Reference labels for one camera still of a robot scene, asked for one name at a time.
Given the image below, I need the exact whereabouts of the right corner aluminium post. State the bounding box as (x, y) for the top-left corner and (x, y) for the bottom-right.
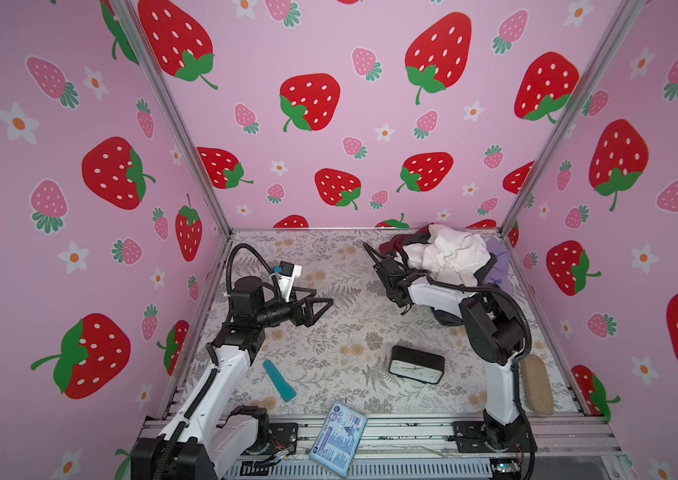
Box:
(498, 0), (645, 240)

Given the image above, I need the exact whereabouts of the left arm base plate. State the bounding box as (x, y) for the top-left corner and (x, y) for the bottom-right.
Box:
(241, 421), (299, 456)

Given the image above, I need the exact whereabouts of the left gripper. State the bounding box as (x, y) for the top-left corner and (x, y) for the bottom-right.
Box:
(254, 287), (330, 333)

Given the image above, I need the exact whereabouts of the blue printed card packet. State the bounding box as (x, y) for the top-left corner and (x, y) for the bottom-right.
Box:
(309, 401), (368, 478)

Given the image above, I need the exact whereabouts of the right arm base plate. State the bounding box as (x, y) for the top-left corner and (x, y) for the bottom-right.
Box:
(449, 417), (538, 454)

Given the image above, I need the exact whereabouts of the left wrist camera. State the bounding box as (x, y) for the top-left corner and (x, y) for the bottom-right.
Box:
(273, 261), (302, 302)

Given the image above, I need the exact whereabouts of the maroon cloth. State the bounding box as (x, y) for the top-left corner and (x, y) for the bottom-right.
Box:
(378, 226), (430, 258)

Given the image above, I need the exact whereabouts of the black rectangular box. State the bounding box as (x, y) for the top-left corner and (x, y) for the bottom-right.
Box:
(388, 345), (445, 385)

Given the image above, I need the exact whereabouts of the dark grey cloth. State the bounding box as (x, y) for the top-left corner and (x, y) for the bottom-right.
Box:
(401, 230), (499, 328)

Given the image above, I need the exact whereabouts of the corner aluminium post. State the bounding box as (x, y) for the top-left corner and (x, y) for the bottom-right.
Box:
(498, 0), (645, 240)
(112, 0), (232, 239)

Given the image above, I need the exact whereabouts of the left corner aluminium post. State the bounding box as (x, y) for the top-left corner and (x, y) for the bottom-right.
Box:
(112, 0), (232, 239)

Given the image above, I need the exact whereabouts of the wooden oval brush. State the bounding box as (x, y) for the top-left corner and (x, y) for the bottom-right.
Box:
(521, 354), (555, 416)

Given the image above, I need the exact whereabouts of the teal plastic tool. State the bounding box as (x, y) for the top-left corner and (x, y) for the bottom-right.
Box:
(263, 360), (296, 402)

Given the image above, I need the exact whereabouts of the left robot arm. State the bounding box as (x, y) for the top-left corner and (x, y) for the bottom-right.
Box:
(129, 243), (334, 479)

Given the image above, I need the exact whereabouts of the white cloth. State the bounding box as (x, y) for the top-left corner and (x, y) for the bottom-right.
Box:
(403, 224), (490, 287)

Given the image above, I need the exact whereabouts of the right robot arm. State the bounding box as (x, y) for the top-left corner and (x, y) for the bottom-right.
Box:
(363, 243), (537, 455)

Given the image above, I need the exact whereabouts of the aluminium front rail frame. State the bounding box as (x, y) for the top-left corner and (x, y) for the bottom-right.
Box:
(116, 415), (636, 479)

